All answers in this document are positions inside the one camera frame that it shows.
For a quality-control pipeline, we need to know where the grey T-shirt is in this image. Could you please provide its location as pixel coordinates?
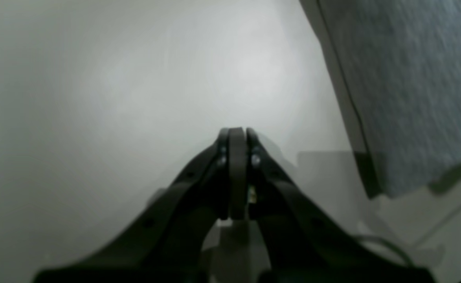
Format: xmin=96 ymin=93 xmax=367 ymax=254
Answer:
xmin=319 ymin=0 xmax=461 ymax=198

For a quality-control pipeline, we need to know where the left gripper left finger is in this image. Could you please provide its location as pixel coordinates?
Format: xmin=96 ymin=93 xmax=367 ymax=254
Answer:
xmin=34 ymin=128 xmax=231 ymax=283

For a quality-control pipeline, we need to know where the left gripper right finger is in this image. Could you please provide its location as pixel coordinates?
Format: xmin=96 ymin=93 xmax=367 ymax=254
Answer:
xmin=228 ymin=128 xmax=434 ymax=283

